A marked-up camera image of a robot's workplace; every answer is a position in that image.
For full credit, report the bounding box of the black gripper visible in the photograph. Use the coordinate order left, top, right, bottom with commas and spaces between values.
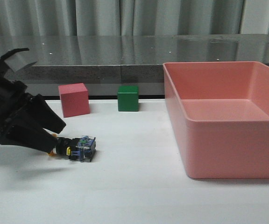
0, 65, 66, 153

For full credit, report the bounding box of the yellow push button switch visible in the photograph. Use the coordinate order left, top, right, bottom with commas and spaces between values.
48, 135, 96, 162

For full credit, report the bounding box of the pink cube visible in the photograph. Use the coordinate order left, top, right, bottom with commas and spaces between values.
58, 83, 90, 118

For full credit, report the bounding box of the grey stone ledge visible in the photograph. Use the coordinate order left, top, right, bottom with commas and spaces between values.
0, 34, 269, 98

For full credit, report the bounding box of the right green cube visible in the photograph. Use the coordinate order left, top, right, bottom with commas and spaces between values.
117, 85, 139, 112

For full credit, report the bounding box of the grey curtain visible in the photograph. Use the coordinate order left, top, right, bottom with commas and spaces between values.
0, 0, 269, 36

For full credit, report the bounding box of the pink plastic bin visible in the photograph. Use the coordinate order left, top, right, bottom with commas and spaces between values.
163, 62, 269, 179

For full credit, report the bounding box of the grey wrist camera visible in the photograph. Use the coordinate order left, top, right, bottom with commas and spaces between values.
0, 48, 37, 72

